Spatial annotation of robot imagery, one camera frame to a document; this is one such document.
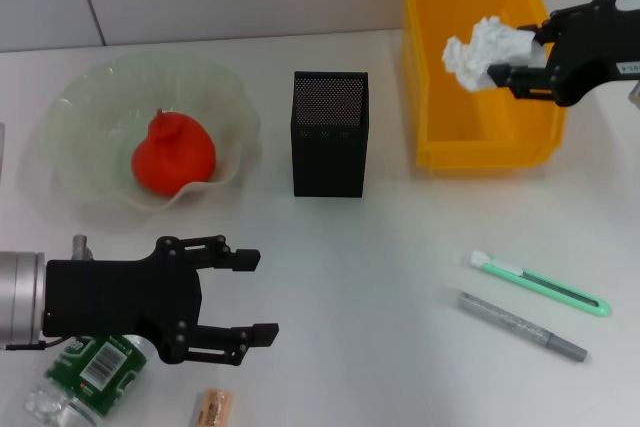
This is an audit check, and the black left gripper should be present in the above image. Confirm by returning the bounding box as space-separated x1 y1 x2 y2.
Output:
41 233 280 368

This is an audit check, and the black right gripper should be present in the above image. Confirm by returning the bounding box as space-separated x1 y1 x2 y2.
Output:
486 0 640 109

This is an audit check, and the white paper ball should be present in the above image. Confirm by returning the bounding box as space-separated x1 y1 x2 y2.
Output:
441 15 549 95

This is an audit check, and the clear green-label water bottle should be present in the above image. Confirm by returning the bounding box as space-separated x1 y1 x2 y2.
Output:
23 333 152 419

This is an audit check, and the black mesh pen holder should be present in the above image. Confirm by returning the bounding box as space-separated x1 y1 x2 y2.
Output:
289 70 371 199

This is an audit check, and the mint green utility knife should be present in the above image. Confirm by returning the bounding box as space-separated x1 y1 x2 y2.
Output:
468 250 613 319

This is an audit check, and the clear wavy glass fruit plate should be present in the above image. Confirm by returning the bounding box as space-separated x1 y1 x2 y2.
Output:
42 49 265 214

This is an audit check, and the grey marker pen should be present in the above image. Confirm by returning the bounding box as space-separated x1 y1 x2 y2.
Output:
456 290 589 364

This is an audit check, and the yellow plastic bin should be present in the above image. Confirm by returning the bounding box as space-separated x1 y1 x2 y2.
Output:
399 0 574 171

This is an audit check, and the small tan wrapped candy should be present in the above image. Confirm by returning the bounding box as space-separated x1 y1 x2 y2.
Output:
195 387 235 427

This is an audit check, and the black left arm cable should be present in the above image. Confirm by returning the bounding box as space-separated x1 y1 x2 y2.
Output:
3 335 67 352

